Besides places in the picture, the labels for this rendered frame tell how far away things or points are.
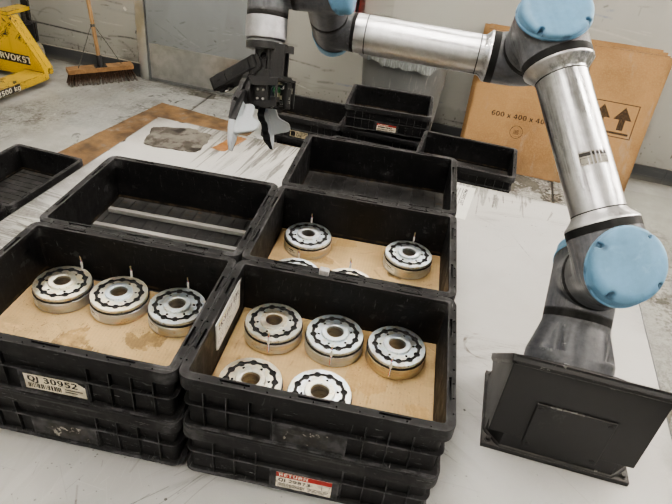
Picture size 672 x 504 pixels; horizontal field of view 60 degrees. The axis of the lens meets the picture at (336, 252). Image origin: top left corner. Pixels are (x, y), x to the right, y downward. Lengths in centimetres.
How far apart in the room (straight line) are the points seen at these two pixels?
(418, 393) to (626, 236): 41
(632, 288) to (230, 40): 369
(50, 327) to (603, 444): 97
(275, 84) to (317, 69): 309
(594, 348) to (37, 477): 92
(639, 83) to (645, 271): 296
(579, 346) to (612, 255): 19
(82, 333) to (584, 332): 86
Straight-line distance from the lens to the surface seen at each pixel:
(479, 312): 143
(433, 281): 126
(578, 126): 102
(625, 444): 114
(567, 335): 107
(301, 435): 90
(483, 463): 113
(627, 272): 96
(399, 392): 101
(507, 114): 382
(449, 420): 86
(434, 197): 158
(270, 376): 96
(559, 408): 108
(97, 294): 115
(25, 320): 117
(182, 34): 450
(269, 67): 113
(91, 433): 107
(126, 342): 108
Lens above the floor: 157
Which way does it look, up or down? 35 degrees down
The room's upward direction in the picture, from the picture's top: 7 degrees clockwise
